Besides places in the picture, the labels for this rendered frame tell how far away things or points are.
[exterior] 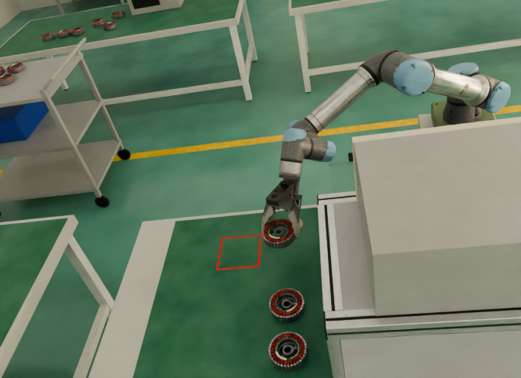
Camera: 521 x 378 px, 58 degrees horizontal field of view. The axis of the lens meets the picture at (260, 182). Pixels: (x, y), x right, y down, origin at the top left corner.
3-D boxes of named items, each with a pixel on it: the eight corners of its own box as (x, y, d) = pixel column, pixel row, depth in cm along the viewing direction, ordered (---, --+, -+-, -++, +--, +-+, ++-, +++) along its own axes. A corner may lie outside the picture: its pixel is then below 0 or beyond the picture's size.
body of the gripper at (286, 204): (301, 211, 160) (305, 176, 160) (290, 212, 152) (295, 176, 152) (281, 208, 164) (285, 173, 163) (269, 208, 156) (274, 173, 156)
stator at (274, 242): (272, 221, 163) (270, 214, 161) (301, 228, 158) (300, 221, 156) (258, 245, 157) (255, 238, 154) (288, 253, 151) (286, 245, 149)
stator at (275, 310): (263, 308, 153) (261, 301, 150) (289, 288, 157) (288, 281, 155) (285, 330, 145) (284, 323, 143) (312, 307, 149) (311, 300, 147)
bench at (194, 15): (63, 87, 513) (29, 20, 466) (261, 56, 478) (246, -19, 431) (27, 133, 444) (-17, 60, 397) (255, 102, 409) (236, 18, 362)
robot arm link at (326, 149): (324, 133, 168) (298, 128, 163) (340, 146, 159) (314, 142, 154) (316, 152, 171) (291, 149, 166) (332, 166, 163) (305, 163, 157)
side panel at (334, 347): (331, 316, 146) (320, 246, 126) (341, 316, 146) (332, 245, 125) (338, 407, 125) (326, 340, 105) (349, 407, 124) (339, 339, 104)
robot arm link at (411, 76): (490, 74, 186) (386, 46, 160) (521, 87, 174) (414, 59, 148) (475, 103, 191) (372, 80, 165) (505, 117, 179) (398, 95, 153)
